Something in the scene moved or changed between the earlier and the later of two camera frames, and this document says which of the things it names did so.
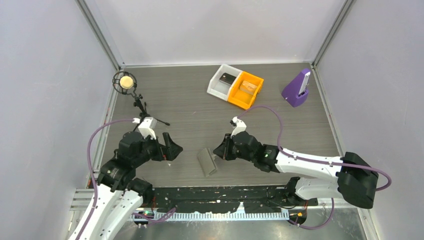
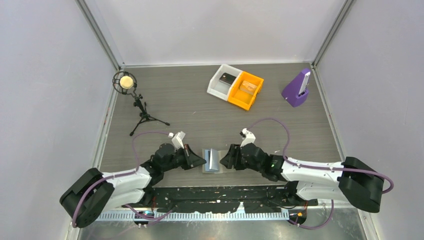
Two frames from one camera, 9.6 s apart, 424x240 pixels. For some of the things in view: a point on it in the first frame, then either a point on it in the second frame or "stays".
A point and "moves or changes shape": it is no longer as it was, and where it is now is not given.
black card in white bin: [227, 78] stays
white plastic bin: [221, 81] stays
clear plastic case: [206, 161] moves or changes shape
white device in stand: [303, 86] stays
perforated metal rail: [213, 216] stays
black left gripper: [173, 150] → [193, 160]
